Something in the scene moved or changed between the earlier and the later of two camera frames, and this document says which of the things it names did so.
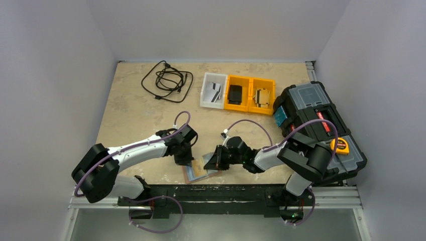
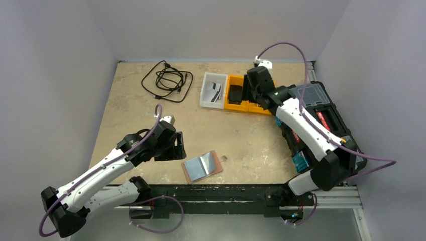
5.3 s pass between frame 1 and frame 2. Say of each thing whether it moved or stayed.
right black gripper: moved
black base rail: stayed
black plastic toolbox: stayed
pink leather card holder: stayed
